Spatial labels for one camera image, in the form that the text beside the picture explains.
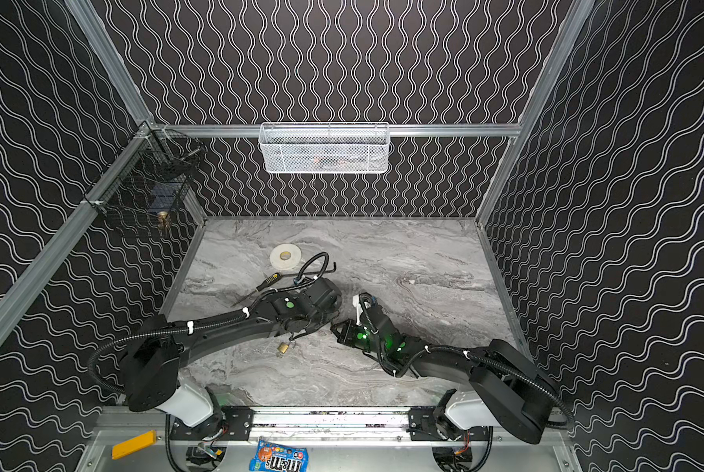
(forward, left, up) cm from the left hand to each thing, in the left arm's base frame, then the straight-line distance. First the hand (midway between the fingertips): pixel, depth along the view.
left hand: (347, 314), depth 81 cm
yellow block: (-31, +50, -10) cm, 60 cm away
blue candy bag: (-32, +16, -11) cm, 37 cm away
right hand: (-3, +4, -3) cm, 6 cm away
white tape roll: (+25, +24, -10) cm, 36 cm away
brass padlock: (-5, +20, -12) cm, 23 cm away
